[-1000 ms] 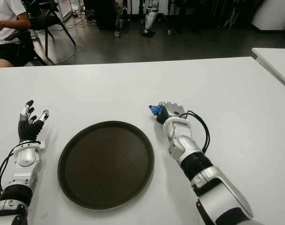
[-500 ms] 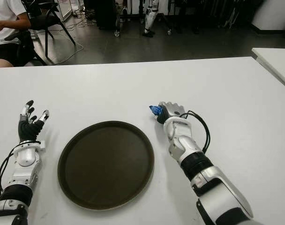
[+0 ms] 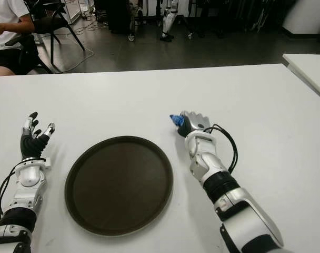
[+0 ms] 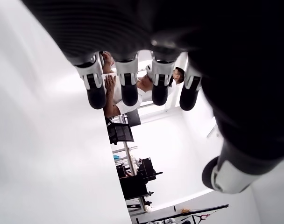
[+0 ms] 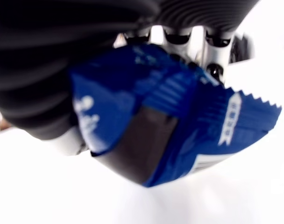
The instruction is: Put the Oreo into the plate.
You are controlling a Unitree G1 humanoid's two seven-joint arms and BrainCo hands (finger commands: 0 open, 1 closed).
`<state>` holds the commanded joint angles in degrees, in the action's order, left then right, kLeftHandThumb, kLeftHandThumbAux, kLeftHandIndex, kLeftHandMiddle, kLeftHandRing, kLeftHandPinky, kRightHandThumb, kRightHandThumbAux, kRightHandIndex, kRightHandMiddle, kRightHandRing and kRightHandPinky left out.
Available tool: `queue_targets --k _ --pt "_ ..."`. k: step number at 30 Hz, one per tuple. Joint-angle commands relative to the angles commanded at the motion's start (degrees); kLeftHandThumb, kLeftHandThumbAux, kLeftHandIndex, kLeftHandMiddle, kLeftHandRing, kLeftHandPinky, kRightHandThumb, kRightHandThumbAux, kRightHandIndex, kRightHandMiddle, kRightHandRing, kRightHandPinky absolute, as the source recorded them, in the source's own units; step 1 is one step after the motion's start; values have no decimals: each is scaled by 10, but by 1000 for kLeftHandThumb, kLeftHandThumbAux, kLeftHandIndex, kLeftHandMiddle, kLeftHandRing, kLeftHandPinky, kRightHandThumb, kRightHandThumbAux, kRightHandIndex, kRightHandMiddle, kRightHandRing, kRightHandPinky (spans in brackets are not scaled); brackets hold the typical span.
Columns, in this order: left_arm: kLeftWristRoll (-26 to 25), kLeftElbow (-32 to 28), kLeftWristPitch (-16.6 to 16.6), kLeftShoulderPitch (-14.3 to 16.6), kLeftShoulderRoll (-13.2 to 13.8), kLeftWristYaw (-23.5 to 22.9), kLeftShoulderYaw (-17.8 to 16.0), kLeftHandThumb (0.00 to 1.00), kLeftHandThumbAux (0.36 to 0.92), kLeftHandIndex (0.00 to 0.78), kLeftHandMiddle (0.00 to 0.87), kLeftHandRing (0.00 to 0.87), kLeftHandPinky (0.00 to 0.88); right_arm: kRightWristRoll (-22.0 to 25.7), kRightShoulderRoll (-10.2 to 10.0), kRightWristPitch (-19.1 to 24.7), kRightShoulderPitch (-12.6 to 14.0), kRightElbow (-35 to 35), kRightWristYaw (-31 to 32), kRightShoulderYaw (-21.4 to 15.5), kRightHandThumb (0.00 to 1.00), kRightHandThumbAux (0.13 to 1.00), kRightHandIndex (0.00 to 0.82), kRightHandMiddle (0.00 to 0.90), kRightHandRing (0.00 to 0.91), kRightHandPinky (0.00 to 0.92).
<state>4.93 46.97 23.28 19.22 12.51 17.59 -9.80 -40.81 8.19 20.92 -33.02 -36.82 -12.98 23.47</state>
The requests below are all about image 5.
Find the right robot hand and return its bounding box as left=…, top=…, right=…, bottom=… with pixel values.
left=0, top=0, right=252, bottom=157

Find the blue Oreo cookie package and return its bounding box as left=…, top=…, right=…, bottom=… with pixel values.
left=68, top=43, right=283, bottom=189

